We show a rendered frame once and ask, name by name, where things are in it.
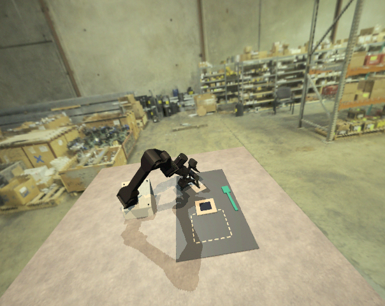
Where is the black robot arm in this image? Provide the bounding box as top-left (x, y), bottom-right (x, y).
top-left (117, 149), bottom-right (188, 209)

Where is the tan square tile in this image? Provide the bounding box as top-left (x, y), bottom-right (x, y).
top-left (195, 198), bottom-right (217, 215)

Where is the green flat trowel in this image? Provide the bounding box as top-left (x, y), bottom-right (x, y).
top-left (221, 186), bottom-right (238, 211)

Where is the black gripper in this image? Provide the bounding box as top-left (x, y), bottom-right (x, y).
top-left (177, 158), bottom-right (199, 188)

